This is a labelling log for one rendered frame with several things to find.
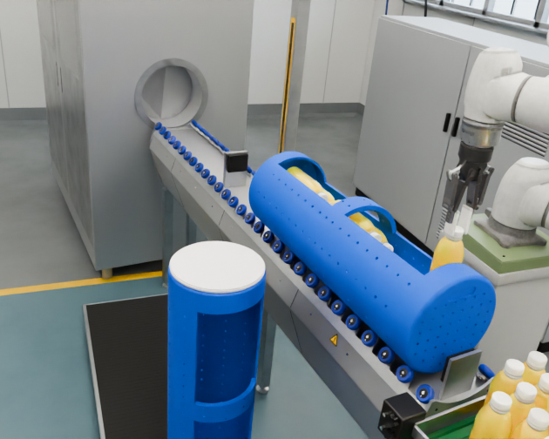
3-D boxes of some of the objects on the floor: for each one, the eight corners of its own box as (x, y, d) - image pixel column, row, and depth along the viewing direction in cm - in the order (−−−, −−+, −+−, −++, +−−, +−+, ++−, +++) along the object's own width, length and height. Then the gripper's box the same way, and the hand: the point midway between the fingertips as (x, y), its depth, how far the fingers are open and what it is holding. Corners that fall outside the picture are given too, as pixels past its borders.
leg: (265, 384, 272) (276, 271, 244) (270, 392, 267) (282, 278, 239) (254, 387, 269) (264, 273, 241) (259, 395, 265) (270, 280, 237)
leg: (170, 282, 342) (171, 185, 314) (173, 287, 337) (174, 190, 310) (160, 284, 339) (160, 187, 312) (164, 289, 335) (164, 192, 307)
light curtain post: (271, 319, 318) (304, -8, 243) (276, 325, 313) (311, -6, 238) (261, 321, 315) (292, -9, 240) (266, 327, 311) (299, -7, 235)
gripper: (491, 134, 138) (468, 222, 149) (438, 140, 131) (418, 232, 141) (516, 145, 132) (490, 235, 143) (462, 151, 125) (439, 246, 135)
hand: (457, 221), depth 141 cm, fingers closed on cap, 4 cm apart
